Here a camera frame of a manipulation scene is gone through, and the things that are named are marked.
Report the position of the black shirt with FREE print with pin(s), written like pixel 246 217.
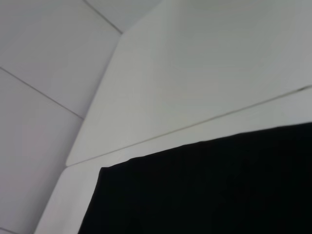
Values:
pixel 207 190

